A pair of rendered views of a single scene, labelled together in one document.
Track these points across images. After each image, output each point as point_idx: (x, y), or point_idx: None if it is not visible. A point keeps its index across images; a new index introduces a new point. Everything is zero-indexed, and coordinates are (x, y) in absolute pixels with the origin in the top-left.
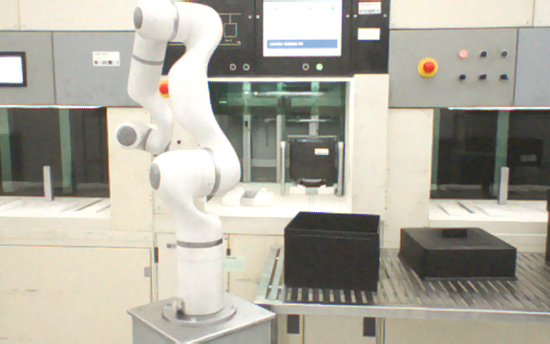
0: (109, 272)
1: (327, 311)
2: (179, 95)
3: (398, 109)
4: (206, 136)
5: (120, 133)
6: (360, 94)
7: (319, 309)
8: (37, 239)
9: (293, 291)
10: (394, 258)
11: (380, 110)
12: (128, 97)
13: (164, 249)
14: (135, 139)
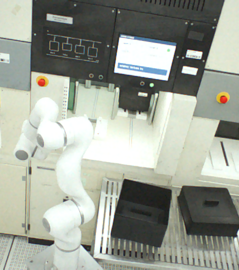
0: None
1: (133, 264)
2: (64, 182)
3: (198, 117)
4: (77, 198)
5: (17, 153)
6: (175, 109)
7: (128, 263)
8: None
9: (115, 244)
10: (174, 202)
11: (185, 120)
12: (15, 84)
13: (35, 169)
14: (27, 156)
